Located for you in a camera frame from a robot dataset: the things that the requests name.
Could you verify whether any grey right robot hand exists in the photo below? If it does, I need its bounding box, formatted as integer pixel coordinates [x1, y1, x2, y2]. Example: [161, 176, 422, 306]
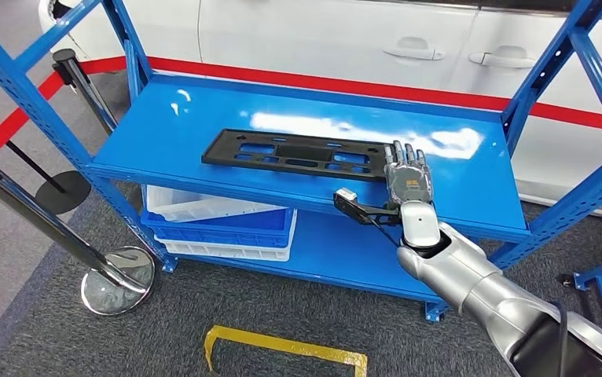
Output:
[382, 139, 435, 210]

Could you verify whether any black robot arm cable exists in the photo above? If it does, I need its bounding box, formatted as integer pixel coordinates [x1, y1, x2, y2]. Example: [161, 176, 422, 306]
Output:
[550, 302, 571, 377]

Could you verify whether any white car door handle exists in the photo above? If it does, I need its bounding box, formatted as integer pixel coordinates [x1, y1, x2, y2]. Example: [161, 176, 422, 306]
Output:
[468, 46, 538, 70]
[382, 36, 446, 62]

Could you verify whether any yellow floor tape square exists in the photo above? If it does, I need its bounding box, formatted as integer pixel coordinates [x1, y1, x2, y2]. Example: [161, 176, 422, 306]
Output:
[203, 324, 369, 377]

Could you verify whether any black plastic plate part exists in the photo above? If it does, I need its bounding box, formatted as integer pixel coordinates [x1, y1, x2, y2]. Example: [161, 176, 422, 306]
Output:
[201, 129, 393, 183]

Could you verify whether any chrome barrier stanchion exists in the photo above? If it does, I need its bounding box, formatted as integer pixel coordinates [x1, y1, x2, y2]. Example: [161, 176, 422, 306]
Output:
[0, 143, 156, 317]
[52, 48, 119, 137]

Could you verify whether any blue plastic crate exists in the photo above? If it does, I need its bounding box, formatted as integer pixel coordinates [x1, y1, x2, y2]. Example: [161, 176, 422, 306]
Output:
[140, 207, 297, 250]

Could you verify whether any white car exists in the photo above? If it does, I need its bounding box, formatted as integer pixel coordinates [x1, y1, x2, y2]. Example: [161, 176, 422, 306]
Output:
[38, 0, 602, 221]

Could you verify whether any black right wrist camera bracket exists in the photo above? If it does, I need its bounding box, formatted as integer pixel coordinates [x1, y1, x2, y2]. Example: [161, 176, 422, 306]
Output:
[332, 192, 402, 227]

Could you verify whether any red barrier belt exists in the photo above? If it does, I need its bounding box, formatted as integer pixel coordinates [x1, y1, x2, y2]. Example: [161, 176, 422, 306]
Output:
[0, 72, 65, 159]
[79, 56, 602, 132]

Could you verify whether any black thin post stanchion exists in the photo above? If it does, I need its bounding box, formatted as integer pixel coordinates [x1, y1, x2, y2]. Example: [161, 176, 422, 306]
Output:
[0, 101, 92, 215]

